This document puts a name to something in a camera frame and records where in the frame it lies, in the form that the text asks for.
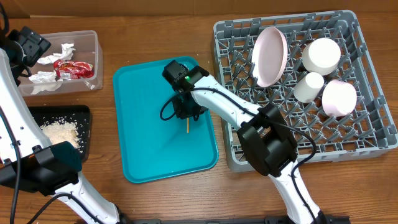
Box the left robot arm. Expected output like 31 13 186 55
1 26 122 223

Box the clear plastic bin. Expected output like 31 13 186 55
19 30 103 96

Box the grey dishwasher rack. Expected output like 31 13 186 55
213 10 397 162

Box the rice and peanut shells pile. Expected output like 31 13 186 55
40 116 83 154

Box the silver red snack wrapper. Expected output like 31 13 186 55
53 60 95 80

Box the teal serving tray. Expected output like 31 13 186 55
113 59 219 184

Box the white round plate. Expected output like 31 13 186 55
251 27 288 87

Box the white paper cup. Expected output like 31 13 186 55
294 72 325 103

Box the white bowl with rice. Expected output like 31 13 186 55
302 38 341 76

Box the white bowl with few peanuts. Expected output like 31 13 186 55
322 80 357 117

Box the white tissue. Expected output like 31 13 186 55
29 44 75 95

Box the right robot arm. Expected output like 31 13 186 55
164 72 327 223

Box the black plastic tray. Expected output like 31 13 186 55
29 105 92 162

